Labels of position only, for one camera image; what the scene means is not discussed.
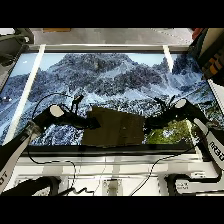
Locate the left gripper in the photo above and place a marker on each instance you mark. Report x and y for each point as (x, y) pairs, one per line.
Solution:
(87, 124)

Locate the brown garment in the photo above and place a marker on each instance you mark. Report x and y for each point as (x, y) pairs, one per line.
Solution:
(115, 128)

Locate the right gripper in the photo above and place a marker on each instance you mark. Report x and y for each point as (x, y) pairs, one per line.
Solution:
(156, 123)

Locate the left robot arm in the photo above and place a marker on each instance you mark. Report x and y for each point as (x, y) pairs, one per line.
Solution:
(20, 146)

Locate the heap of clothes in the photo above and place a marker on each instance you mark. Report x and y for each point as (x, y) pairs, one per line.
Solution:
(210, 56)

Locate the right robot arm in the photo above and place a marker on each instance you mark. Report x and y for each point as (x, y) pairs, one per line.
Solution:
(213, 146)

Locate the silver frame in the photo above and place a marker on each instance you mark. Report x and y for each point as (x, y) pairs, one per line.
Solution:
(133, 166)

